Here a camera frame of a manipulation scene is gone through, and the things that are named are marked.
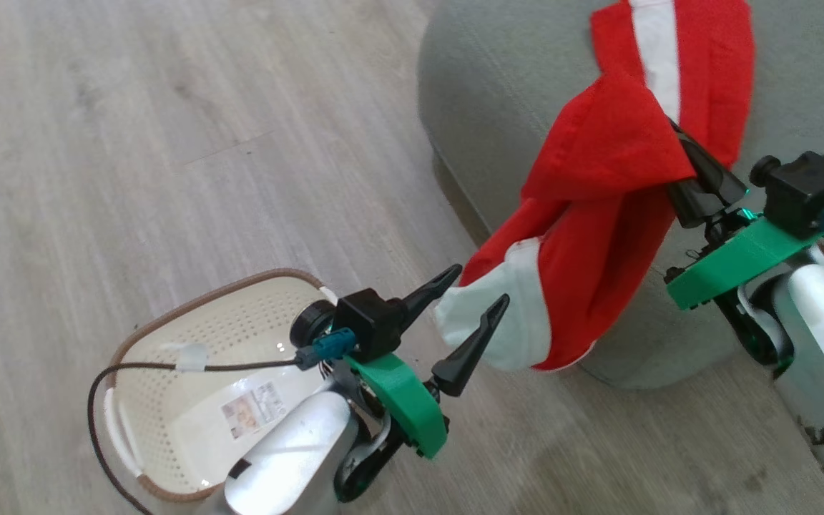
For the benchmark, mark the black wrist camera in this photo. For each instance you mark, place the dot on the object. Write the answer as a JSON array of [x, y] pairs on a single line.
[[365, 325], [805, 189]]

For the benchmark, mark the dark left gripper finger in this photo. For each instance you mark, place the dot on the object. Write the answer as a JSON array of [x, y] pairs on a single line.
[[430, 290], [471, 347]]

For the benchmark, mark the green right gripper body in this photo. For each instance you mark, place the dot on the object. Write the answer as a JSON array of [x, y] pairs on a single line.
[[734, 261]]

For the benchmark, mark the white brown-rimmed laundry basket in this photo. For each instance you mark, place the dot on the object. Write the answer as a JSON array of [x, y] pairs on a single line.
[[169, 400]]

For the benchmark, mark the paper label sticker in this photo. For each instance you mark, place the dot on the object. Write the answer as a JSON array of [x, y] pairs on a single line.
[[254, 409]]

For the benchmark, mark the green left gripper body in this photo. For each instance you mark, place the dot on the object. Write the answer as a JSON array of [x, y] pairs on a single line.
[[401, 397]]

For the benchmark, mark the grey green fabric sofa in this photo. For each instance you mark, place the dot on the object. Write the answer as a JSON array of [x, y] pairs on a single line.
[[498, 93]]

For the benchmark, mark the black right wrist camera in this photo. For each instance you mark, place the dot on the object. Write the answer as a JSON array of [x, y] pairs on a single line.
[[805, 189]]

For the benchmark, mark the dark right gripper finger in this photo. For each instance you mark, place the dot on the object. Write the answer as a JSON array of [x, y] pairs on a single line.
[[694, 204], [712, 168]]

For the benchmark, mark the red and white garment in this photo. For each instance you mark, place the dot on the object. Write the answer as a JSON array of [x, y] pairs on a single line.
[[598, 229]]

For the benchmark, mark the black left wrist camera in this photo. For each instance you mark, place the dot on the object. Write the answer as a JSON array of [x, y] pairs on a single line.
[[365, 325]]

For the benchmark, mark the blue left camera connector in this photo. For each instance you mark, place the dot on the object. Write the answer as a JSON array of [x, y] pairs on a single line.
[[326, 350]]

